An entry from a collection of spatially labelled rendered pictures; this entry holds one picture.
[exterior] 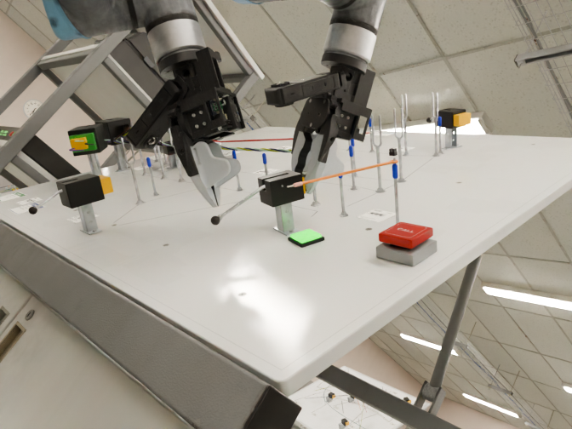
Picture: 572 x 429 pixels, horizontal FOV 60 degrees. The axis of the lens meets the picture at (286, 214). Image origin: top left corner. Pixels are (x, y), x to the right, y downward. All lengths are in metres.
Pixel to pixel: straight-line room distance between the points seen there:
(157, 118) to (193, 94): 0.06
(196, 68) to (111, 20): 0.13
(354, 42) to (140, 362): 0.52
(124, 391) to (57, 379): 0.14
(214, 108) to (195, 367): 0.35
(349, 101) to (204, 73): 0.22
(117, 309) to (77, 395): 0.12
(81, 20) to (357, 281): 0.49
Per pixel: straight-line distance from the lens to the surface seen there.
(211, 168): 0.69
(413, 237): 0.62
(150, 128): 0.74
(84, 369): 0.71
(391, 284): 0.59
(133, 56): 1.78
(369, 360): 12.21
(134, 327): 0.60
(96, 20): 0.74
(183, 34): 0.72
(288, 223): 0.77
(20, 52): 8.39
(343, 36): 0.78
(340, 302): 0.56
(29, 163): 1.61
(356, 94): 0.80
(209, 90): 0.68
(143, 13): 0.75
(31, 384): 0.80
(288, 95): 0.73
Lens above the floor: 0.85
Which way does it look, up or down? 19 degrees up
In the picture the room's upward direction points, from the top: 33 degrees clockwise
